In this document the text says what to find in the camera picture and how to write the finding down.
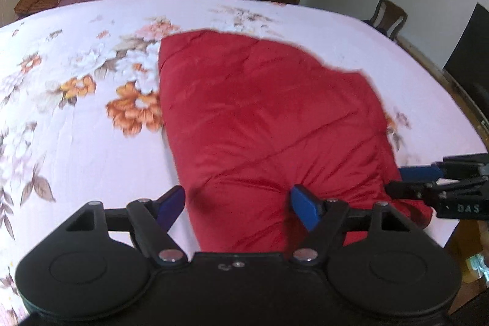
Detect red quilted jacket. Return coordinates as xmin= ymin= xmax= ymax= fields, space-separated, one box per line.
xmin=156 ymin=28 xmax=435 ymax=254

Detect white floral bed quilt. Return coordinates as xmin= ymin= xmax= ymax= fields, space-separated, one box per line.
xmin=1 ymin=0 xmax=486 ymax=325

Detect dark wooden chair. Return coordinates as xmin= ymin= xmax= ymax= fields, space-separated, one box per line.
xmin=363 ymin=0 xmax=408 ymax=41

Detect orange striped pillow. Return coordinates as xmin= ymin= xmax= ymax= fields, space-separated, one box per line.
xmin=14 ymin=0 xmax=61 ymax=16

